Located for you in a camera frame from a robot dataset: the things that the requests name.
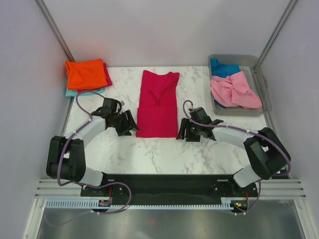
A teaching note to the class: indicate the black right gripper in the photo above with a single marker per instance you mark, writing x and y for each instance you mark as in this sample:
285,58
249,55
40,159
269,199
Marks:
184,122

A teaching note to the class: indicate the aluminium corner post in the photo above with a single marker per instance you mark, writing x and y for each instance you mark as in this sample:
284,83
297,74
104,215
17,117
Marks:
289,9
54,28

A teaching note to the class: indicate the white slotted cable duct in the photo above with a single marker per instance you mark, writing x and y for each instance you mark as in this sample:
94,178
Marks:
100,205

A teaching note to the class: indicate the right aluminium corner post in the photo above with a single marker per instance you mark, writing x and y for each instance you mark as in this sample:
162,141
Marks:
289,9

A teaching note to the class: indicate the grey plastic bin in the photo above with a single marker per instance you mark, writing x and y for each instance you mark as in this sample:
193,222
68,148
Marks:
251,67

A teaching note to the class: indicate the folded magenta t shirt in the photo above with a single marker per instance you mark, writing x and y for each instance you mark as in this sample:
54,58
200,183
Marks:
95,77

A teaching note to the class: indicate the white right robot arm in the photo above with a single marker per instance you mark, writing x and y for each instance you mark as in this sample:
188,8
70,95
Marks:
265,152

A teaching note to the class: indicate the aluminium frame rail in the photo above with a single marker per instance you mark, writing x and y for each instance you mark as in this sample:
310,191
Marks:
270,190

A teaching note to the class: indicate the folded orange t shirt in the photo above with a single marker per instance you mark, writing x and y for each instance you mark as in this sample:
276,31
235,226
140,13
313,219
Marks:
74,70

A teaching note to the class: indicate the blue t shirt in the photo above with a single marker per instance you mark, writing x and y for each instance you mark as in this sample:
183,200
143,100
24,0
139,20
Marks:
223,70

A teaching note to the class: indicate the left aluminium corner post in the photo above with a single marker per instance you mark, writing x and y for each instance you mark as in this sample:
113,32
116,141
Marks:
54,28

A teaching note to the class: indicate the folded teal t shirt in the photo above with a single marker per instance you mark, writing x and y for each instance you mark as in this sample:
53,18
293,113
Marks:
74,93

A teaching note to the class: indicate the light pink t shirt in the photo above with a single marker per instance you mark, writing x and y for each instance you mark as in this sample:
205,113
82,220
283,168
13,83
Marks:
234,91

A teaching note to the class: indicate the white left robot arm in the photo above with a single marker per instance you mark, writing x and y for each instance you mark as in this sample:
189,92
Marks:
66,156

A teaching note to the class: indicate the magenta red t shirt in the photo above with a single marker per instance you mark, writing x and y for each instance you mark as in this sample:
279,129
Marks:
157,112

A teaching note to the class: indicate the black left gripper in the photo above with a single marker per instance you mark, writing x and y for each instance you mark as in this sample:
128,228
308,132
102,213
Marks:
131,124

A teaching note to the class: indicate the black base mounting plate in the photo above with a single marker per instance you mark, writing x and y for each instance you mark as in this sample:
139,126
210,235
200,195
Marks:
170,190

